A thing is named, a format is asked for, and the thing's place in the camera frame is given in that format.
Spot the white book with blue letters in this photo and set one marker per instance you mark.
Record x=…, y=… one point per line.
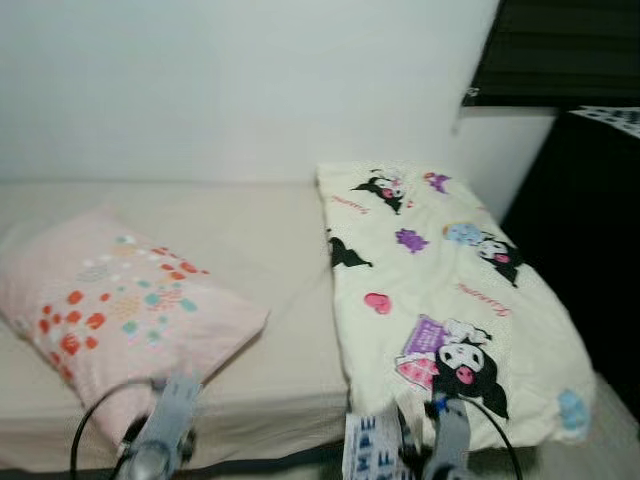
x=362, y=445

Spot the cream cartoon print quilt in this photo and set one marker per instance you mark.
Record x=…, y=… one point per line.
x=430, y=270

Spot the mattress with cream sheet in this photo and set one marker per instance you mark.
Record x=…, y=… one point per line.
x=290, y=260

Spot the pink pillow with dots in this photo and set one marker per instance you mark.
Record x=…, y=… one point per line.
x=120, y=290

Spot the white patterned cloth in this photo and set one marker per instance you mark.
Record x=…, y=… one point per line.
x=615, y=120

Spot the dark window blind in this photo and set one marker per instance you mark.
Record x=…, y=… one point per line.
x=560, y=50

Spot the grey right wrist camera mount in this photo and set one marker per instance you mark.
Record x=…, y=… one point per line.
x=450, y=435

